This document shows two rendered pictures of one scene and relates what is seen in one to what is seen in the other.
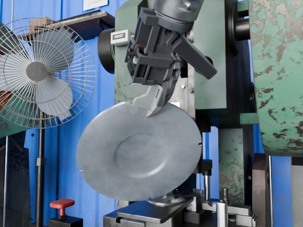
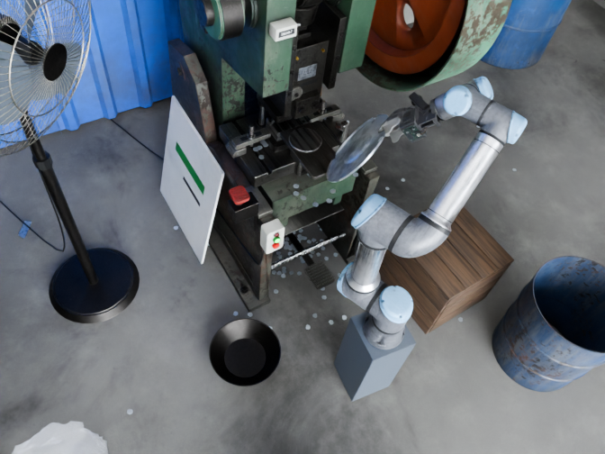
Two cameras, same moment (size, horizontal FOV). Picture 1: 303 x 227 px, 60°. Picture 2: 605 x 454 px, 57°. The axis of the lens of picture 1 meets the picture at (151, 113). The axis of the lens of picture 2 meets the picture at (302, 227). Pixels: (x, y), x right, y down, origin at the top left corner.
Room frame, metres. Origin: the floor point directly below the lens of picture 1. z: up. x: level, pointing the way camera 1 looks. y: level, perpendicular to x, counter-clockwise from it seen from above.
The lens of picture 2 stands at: (0.19, 1.29, 2.27)
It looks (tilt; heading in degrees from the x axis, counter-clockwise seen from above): 54 degrees down; 294
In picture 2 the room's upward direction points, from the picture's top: 9 degrees clockwise
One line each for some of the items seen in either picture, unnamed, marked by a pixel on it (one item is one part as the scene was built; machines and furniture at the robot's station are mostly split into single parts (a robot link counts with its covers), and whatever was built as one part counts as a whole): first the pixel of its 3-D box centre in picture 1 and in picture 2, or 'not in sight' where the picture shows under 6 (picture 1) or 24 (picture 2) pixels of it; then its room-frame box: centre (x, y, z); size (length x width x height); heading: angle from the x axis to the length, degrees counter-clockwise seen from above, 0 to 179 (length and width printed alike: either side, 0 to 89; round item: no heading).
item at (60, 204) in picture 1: (62, 212); (239, 200); (0.90, 0.30, 0.72); 0.07 x 0.06 x 0.08; 153
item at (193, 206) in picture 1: (179, 198); (288, 123); (0.95, -0.10, 0.76); 0.15 x 0.09 x 0.05; 63
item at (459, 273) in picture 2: not in sight; (439, 264); (0.19, -0.28, 0.18); 0.40 x 0.38 x 0.35; 154
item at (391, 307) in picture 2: not in sight; (392, 307); (0.26, 0.30, 0.62); 0.13 x 0.12 x 0.14; 174
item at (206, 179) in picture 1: (207, 183); not in sight; (0.97, -0.20, 0.81); 0.02 x 0.02 x 0.14
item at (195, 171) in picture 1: (180, 168); (289, 101); (0.96, -0.10, 0.86); 0.20 x 0.16 x 0.05; 63
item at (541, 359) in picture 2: not in sight; (557, 328); (-0.36, -0.24, 0.24); 0.42 x 0.42 x 0.48
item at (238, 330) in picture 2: not in sight; (245, 354); (0.71, 0.52, 0.04); 0.30 x 0.30 x 0.07
